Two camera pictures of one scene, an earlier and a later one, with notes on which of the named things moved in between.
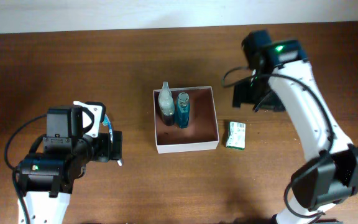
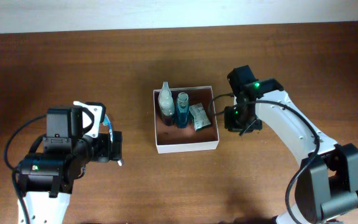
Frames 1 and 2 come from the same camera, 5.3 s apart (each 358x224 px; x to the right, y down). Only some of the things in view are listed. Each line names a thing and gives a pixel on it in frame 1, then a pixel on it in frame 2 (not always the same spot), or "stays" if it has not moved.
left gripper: [105, 153] stays
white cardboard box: [202, 132] stays
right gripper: [242, 93] -> [234, 124]
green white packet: [236, 137] -> [201, 119]
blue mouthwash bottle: [183, 110] stays
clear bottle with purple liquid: [166, 104] stays
